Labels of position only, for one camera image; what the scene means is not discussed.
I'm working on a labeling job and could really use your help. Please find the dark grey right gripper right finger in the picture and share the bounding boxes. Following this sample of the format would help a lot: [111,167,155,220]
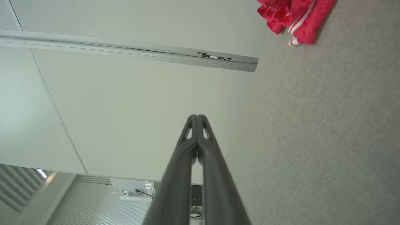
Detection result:
[197,115,252,225]

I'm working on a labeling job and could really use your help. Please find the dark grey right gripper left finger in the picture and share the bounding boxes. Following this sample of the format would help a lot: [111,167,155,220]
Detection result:
[142,115,198,225]

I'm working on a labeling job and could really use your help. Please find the red white numbered jersey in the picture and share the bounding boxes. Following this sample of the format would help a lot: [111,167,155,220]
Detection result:
[257,0,337,47]

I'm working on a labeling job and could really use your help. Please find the black cabinet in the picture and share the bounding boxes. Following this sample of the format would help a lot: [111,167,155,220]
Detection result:
[191,185,203,207]

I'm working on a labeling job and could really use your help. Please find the white machine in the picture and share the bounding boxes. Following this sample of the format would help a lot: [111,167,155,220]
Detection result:
[109,178,156,203]

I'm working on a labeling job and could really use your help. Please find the grey fabric sofa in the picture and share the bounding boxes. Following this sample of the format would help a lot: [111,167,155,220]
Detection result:
[224,0,400,225]

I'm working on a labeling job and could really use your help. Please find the white window blinds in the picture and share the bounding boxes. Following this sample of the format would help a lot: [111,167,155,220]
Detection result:
[0,164,53,213]

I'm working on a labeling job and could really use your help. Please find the grey partition post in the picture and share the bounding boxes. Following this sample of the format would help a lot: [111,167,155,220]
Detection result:
[0,29,259,73]

